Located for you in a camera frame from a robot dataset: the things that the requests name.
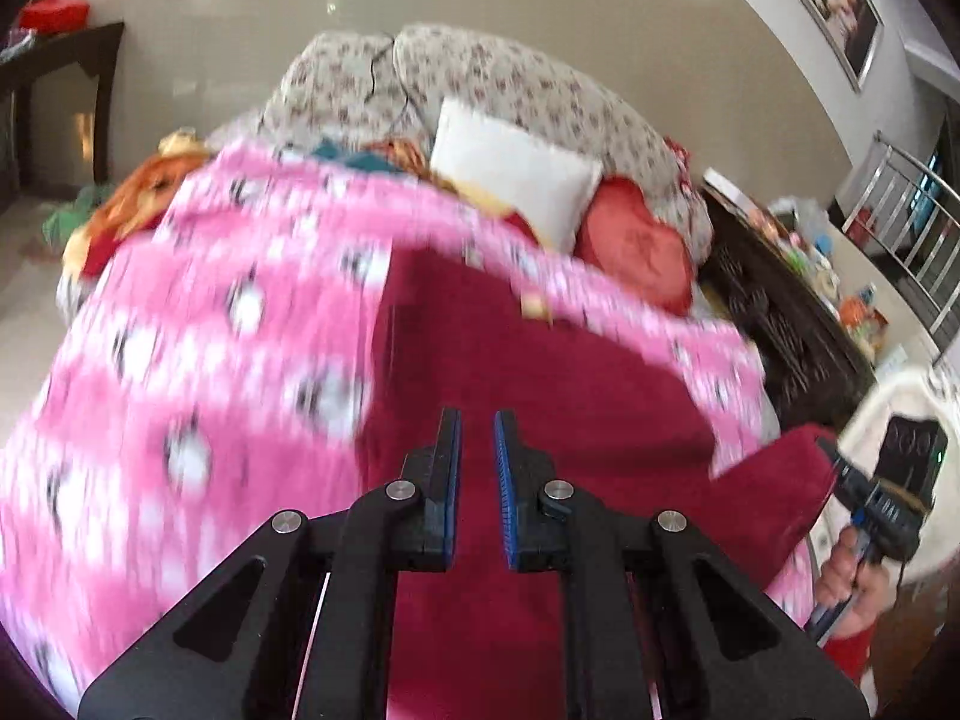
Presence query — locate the dark carved wooden table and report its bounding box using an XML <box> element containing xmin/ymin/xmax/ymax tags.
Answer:
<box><xmin>697</xmin><ymin>172</ymin><xmax>878</xmax><ymax>436</ymax></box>

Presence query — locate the framed wall picture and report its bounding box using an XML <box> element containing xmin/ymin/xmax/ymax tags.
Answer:
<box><xmin>784</xmin><ymin>0</ymin><xmax>886</xmax><ymax>95</ymax></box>

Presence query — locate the person's right forearm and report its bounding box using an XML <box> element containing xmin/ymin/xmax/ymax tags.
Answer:
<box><xmin>823</xmin><ymin>621</ymin><xmax>880</xmax><ymax>692</ymax></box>

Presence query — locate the pink printed blanket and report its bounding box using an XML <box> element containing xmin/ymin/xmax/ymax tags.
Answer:
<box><xmin>0</xmin><ymin>139</ymin><xmax>818</xmax><ymax>720</ymax></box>

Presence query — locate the white plastic chair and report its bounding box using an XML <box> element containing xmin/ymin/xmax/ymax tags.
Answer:
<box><xmin>844</xmin><ymin>364</ymin><xmax>960</xmax><ymax>616</ymax></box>

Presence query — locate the red box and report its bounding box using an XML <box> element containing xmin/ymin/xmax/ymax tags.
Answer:
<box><xmin>19</xmin><ymin>0</ymin><xmax>91</xmax><ymax>35</ymax></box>

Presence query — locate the white plastic bag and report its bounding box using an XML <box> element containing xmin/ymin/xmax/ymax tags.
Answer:
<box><xmin>769</xmin><ymin>195</ymin><xmax>835</xmax><ymax>241</ymax></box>

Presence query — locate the red heart-shaped pillow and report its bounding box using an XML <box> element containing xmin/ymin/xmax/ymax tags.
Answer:
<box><xmin>574</xmin><ymin>176</ymin><xmax>697</xmax><ymax>316</ymax></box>

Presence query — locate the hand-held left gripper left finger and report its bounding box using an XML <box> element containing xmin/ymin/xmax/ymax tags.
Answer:
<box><xmin>79</xmin><ymin>408</ymin><xmax>461</xmax><ymax>720</ymax></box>

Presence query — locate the white pillow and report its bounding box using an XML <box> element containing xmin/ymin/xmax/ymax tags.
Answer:
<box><xmin>429</xmin><ymin>96</ymin><xmax>605</xmax><ymax>252</ymax></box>

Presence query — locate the orange plush toy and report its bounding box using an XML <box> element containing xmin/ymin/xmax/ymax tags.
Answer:
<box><xmin>64</xmin><ymin>131</ymin><xmax>215</xmax><ymax>278</ymax></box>

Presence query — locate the dark red cloth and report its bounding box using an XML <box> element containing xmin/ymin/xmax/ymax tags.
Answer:
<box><xmin>296</xmin><ymin>244</ymin><xmax>838</xmax><ymax>720</ymax></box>

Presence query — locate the metal stair railing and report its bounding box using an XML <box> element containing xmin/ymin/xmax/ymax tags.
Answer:
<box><xmin>840</xmin><ymin>131</ymin><xmax>960</xmax><ymax>361</ymax></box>

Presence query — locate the dark wooden console table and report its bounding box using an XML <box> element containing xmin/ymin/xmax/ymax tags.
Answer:
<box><xmin>0</xmin><ymin>21</ymin><xmax>125</xmax><ymax>211</ymax></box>

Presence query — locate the teal cloth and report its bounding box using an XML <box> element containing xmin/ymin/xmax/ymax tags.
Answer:
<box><xmin>311</xmin><ymin>136</ymin><xmax>410</xmax><ymax>175</ymax></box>

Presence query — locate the black cable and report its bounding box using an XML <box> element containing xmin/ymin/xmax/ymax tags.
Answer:
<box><xmin>364</xmin><ymin>34</ymin><xmax>421</xmax><ymax>128</ymax></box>

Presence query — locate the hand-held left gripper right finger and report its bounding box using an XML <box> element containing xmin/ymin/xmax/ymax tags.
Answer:
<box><xmin>493</xmin><ymin>410</ymin><xmax>871</xmax><ymax>720</ymax></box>

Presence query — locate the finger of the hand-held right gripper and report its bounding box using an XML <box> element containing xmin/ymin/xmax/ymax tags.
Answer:
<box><xmin>816</xmin><ymin>436</ymin><xmax>875</xmax><ymax>515</ymax></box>

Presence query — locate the green cloth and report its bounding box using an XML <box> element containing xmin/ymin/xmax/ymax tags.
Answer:
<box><xmin>41</xmin><ymin>184</ymin><xmax>113</xmax><ymax>241</ymax></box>

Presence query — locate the person's right hand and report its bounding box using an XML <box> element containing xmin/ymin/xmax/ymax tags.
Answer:
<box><xmin>816</xmin><ymin>525</ymin><xmax>895</xmax><ymax>637</ymax></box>

